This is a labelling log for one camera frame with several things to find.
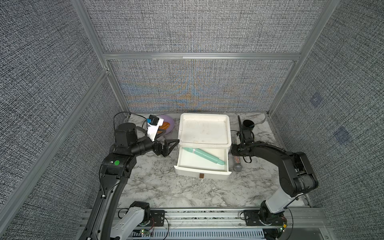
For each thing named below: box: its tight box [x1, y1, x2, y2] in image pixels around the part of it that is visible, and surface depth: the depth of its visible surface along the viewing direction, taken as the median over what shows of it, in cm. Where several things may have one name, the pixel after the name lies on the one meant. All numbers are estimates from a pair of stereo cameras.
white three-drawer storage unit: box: [178, 103, 236, 162], surface depth 80 cm
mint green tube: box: [183, 147, 226, 165], surface depth 78 cm
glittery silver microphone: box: [233, 155, 243, 173], surface depth 90 cm
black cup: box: [242, 119, 255, 131], surface depth 104 cm
